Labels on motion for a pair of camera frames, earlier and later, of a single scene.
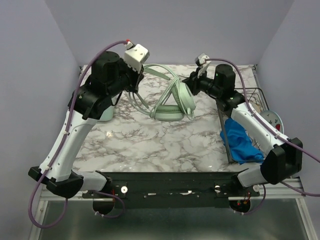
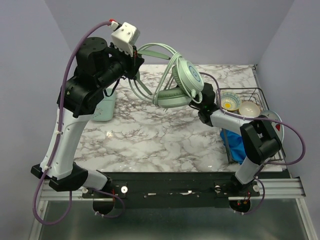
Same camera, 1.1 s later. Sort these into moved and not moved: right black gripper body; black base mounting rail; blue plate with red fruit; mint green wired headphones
Moved: right black gripper body; mint green wired headphones
Not moved: black base mounting rail; blue plate with red fruit
